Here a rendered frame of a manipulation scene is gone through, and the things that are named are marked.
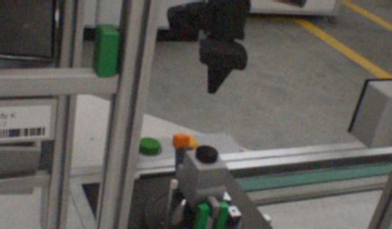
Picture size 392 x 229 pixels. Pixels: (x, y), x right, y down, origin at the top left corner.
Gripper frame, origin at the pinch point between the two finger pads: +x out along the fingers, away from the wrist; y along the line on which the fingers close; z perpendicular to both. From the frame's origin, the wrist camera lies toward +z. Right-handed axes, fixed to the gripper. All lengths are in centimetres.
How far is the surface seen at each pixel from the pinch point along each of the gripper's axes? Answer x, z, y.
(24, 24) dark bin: -16.1, 16.8, 41.6
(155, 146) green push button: 17.1, 7.0, -5.8
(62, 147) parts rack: 1.4, 16.3, 26.7
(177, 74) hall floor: 102, 1, -263
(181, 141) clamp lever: 8.2, 3.4, 7.9
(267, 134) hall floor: 105, -53, -202
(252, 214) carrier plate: 18.1, -8.9, 8.3
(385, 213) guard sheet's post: 7.7, -22.6, 19.2
